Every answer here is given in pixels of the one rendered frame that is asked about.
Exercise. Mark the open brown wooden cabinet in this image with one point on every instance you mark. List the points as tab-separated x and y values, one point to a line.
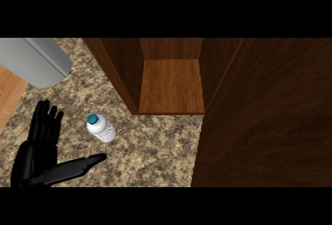
170	85

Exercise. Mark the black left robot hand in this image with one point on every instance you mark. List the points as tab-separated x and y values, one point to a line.
37	158

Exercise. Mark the pale grey rounded appliance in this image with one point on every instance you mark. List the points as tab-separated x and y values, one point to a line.
33	60

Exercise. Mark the white water bottle, teal cap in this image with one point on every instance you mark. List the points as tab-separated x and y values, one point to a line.
102	130

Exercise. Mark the dark brown cabinet door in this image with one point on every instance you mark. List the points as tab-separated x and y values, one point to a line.
268	117

